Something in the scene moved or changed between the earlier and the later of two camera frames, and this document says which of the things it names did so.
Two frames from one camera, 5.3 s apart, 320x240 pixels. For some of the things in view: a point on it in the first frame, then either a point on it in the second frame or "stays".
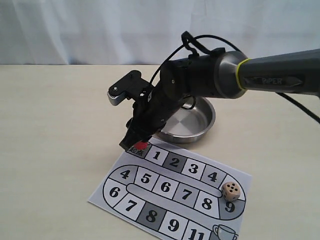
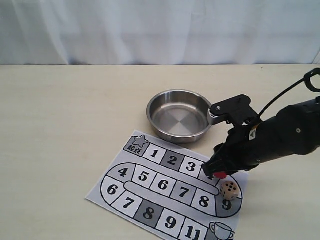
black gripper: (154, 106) to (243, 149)
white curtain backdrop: (145, 32) stays
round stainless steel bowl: (188, 125) stays
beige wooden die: (231, 191) stays
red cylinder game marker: (141, 145) to (222, 175)
